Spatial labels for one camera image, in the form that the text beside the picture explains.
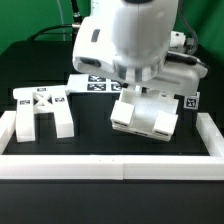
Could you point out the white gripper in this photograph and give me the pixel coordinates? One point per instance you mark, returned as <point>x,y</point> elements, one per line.
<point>180,74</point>

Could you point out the white chair seat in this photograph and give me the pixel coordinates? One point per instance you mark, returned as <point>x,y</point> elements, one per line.
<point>146,107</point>

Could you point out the white chair back frame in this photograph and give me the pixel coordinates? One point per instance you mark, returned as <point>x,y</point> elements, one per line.
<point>42,100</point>

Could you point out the white nut cube right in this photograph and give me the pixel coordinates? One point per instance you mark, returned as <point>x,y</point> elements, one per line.
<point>192,102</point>

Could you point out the white U-shaped fence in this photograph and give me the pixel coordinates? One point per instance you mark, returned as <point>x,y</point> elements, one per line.
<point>124,167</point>

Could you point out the white marker base plate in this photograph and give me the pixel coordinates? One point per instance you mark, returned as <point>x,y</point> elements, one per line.
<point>85,83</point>

